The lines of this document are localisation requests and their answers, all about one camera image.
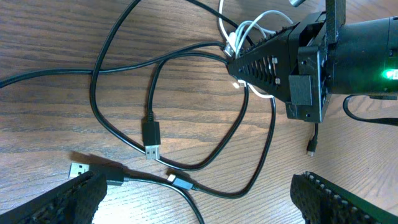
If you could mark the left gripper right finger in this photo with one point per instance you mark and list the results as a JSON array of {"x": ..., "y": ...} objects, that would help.
[{"x": 322, "y": 201}]

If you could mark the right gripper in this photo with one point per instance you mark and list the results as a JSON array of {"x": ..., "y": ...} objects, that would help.
[{"x": 363, "y": 61}]

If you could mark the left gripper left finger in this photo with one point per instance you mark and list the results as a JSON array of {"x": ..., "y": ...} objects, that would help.
[{"x": 75, "y": 201}]

